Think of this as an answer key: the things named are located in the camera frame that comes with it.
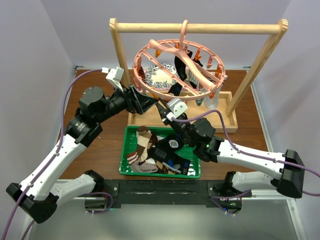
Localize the grey sock with red stripes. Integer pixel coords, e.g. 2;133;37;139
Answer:
126;151;158;173

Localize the pink cloth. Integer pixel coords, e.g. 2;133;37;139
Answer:
139;69;201;92

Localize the green plastic tray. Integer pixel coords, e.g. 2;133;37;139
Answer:
119;125;201;179

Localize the black sock with blue logo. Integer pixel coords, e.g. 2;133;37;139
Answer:
147;133;191;175

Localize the floral ceramic plate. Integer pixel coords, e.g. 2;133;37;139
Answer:
144;65;176;90

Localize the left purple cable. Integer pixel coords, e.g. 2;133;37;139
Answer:
0;67;108;240

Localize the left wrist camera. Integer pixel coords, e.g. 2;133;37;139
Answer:
101;67;124;92

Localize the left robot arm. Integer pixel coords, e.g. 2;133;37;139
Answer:
6;85;158;224

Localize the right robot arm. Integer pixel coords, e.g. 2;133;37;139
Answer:
156;99;305;199

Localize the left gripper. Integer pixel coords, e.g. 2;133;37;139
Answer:
95;80;158;123

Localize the brown and cream sock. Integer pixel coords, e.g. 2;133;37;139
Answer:
136;125;158;163

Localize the pink round clip hanger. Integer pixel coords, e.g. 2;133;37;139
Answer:
132;20;227;100

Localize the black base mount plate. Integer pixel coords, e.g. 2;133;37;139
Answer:
102;179;252;210

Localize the wooden hanging rack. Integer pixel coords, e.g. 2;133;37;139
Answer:
109;18;289;133

